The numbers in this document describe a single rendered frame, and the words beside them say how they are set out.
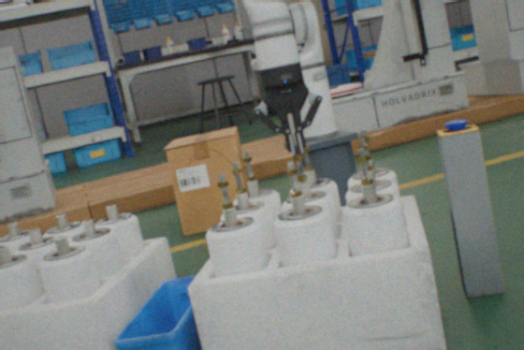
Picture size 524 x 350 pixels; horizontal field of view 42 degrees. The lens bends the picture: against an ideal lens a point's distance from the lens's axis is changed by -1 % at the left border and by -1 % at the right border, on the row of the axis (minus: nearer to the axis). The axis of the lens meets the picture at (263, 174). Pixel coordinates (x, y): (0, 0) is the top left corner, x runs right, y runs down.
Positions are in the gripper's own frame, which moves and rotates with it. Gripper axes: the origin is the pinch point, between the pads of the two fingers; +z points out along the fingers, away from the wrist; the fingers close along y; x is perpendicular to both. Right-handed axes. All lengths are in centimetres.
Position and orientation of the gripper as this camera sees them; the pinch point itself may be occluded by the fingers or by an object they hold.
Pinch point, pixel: (295, 143)
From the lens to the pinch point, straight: 124.3
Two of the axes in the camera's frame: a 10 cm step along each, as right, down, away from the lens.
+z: 2.1, 9.7, 1.6
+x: -0.9, -1.5, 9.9
